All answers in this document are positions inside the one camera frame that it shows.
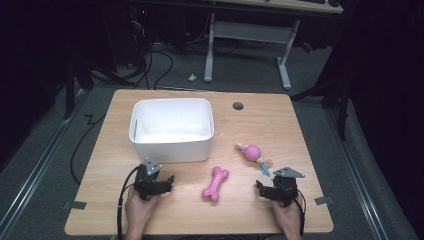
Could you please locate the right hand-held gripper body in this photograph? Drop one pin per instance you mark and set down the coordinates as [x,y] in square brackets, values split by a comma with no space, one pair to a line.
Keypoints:
[286,190]

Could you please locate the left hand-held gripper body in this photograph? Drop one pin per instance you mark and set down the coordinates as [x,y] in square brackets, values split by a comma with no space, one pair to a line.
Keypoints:
[146,183]

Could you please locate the white plastic bin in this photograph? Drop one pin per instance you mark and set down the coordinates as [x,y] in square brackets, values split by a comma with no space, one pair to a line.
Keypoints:
[173,150]

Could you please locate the pink spiky bone toy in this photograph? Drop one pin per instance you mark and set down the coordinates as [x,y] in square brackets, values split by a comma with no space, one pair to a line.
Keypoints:
[215,185]

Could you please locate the person's right hand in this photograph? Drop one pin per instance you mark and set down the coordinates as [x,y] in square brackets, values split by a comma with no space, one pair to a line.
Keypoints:
[290,216]

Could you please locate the person's left hand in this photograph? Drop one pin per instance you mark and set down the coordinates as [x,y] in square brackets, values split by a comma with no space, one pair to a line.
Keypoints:
[135,210]

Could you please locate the grey tape piece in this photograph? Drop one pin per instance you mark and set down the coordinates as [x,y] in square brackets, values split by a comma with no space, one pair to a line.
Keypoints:
[323,200]
[78,205]

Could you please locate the round grey table grommet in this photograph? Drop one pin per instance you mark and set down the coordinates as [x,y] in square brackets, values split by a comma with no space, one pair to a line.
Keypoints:
[238,106]

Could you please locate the black tripod stand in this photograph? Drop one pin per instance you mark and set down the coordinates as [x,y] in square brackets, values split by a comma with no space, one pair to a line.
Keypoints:
[343,116]

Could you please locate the small white floor object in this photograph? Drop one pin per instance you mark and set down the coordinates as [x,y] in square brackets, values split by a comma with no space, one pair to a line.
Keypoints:
[192,77]

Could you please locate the dark metal stand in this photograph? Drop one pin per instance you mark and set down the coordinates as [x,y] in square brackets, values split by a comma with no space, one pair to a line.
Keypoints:
[69,96]

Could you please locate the small red object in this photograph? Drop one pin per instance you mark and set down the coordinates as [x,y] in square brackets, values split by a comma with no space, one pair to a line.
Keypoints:
[307,47]

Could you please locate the desk with white legs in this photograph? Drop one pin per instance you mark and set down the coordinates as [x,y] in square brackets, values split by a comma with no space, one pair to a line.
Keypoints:
[250,31]

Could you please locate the black keyboard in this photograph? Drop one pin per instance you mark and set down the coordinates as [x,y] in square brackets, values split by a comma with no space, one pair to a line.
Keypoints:
[311,1]

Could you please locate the black computer mouse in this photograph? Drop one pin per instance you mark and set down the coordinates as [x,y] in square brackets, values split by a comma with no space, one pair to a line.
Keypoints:
[333,2]

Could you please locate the metal floor rail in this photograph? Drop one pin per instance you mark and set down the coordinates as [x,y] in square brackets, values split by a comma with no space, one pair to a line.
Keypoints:
[42,160]
[355,173]

